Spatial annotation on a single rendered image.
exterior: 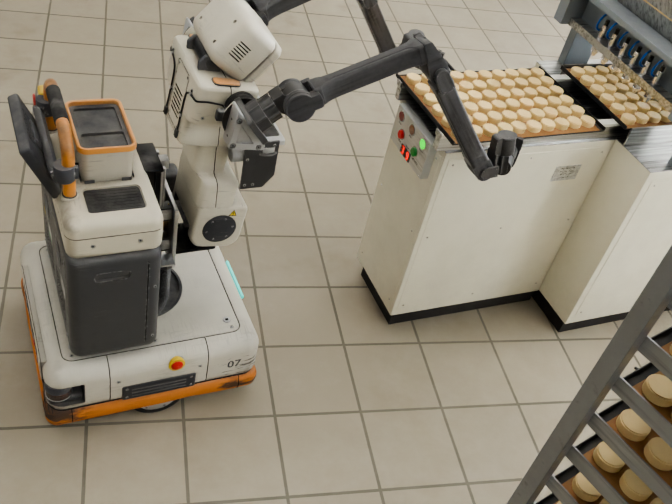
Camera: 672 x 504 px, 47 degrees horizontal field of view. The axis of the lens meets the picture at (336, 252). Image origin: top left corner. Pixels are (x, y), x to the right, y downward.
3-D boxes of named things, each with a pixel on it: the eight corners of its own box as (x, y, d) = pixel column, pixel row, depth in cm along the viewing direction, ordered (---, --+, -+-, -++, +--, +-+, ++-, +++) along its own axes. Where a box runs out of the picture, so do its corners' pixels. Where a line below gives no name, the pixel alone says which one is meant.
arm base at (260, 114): (233, 98, 198) (248, 125, 191) (259, 80, 198) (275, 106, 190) (249, 119, 205) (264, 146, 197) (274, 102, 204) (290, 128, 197)
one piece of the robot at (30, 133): (66, 225, 202) (20, 165, 185) (45, 146, 225) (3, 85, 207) (106, 207, 203) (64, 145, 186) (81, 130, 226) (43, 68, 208)
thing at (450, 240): (493, 250, 348) (570, 73, 289) (533, 305, 325) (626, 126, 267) (351, 270, 320) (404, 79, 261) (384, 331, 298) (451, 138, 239)
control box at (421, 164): (398, 136, 271) (407, 102, 262) (428, 178, 256) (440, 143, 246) (388, 137, 270) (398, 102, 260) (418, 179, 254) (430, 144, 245)
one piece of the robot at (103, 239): (69, 390, 232) (57, 166, 177) (43, 265, 267) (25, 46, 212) (180, 368, 246) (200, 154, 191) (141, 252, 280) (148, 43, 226)
